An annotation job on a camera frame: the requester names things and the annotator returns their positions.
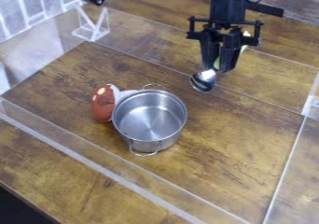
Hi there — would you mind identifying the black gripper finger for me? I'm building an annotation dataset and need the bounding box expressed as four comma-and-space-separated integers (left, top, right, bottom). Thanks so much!
199, 32, 219, 70
219, 32, 243, 73

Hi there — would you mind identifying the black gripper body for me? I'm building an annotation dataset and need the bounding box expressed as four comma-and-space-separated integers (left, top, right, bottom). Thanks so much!
187, 0, 263, 47

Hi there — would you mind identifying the green handled metal spoon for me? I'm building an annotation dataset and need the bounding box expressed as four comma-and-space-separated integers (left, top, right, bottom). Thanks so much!
191, 31, 251, 92

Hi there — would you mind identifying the small steel pot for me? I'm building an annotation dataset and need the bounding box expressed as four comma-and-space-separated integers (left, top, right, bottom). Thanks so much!
113, 83, 189, 157

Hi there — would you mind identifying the red toy mushroom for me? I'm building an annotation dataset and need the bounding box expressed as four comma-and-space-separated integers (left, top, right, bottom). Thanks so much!
91, 84, 135, 122

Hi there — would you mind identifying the clear acrylic front barrier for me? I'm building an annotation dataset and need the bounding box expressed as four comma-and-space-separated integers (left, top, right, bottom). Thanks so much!
0, 97, 250, 224

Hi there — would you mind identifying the clear acrylic right panel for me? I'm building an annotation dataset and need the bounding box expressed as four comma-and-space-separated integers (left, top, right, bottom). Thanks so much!
263, 74, 319, 224

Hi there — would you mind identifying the black wall strip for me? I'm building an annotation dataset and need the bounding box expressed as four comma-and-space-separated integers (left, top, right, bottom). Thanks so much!
247, 2, 285, 18

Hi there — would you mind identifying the clear acrylic triangle bracket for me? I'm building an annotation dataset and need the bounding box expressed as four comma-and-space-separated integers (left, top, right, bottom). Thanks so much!
72, 7, 111, 42

